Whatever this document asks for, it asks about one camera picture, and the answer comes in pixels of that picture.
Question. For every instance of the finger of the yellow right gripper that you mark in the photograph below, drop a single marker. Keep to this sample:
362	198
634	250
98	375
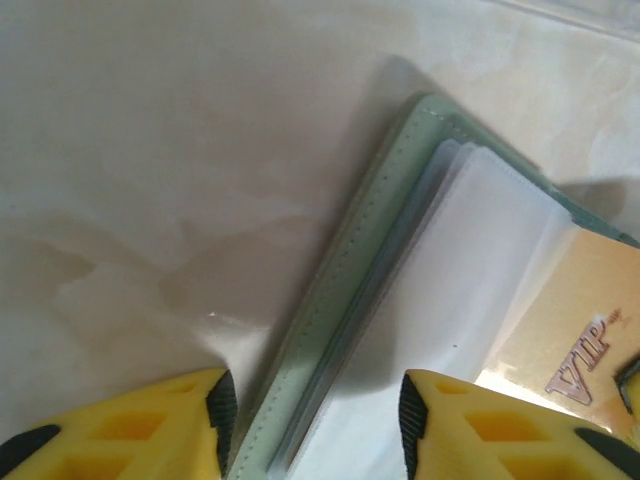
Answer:
632	387

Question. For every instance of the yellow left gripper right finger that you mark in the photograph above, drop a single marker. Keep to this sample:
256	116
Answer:
500	440

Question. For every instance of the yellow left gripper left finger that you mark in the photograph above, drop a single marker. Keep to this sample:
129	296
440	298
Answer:
125	440

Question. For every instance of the gold VIP card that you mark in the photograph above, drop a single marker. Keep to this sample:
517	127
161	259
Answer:
560	310

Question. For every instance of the mint green card holder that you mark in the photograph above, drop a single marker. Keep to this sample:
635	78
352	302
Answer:
350	280

